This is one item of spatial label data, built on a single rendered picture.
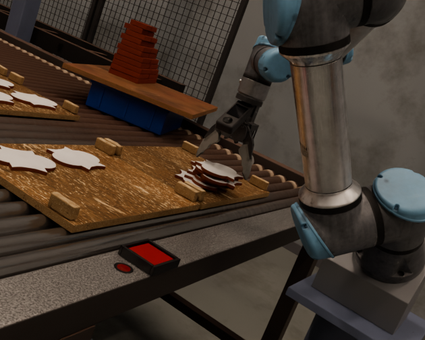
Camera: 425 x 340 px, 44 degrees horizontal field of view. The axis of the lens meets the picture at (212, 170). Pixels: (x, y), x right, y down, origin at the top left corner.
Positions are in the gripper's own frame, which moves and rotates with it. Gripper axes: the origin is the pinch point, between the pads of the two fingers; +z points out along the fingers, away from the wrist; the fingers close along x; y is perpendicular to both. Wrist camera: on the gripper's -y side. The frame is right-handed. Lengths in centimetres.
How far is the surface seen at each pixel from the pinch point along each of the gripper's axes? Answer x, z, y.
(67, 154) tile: 24.9, 5.0, -29.8
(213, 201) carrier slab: -4.6, 5.8, -9.0
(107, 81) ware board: 60, -4, 29
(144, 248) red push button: -9, 7, -49
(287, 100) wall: 63, -8, 281
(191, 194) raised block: -1.8, 4.3, -17.0
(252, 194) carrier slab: -7.2, 5.8, 13.9
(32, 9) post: 165, -12, 99
